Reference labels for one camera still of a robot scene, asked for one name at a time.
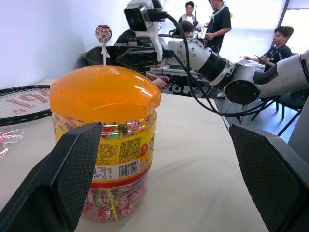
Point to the seated person with brown hair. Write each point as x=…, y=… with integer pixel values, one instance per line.
x=186, y=25

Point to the standing person in black shirt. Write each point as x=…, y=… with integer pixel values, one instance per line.
x=220, y=24

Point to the bystander bare hand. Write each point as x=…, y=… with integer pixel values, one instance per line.
x=161, y=82

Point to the person in grey vest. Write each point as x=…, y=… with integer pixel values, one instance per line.
x=188, y=13

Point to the lollipop with white stick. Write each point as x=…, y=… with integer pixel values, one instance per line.
x=103, y=33

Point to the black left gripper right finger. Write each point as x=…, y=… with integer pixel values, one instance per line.
x=270, y=174

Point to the clear plastic wrapper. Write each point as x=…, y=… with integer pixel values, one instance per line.
x=9, y=140

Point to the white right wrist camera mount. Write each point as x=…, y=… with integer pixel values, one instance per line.
x=147, y=21

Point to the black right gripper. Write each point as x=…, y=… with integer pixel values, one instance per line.
x=143, y=40

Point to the black tennis racket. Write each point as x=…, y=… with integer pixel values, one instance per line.
x=21, y=101

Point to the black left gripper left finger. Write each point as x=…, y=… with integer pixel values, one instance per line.
x=55, y=178

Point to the orange plastic jar lid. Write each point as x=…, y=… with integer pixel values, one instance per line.
x=103, y=89

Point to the seated person in dark shirt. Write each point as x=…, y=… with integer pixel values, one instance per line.
x=281, y=48

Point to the black chair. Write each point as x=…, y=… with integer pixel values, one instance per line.
x=287, y=101

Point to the clear plastic lollipop jar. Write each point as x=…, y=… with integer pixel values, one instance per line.
x=120, y=154

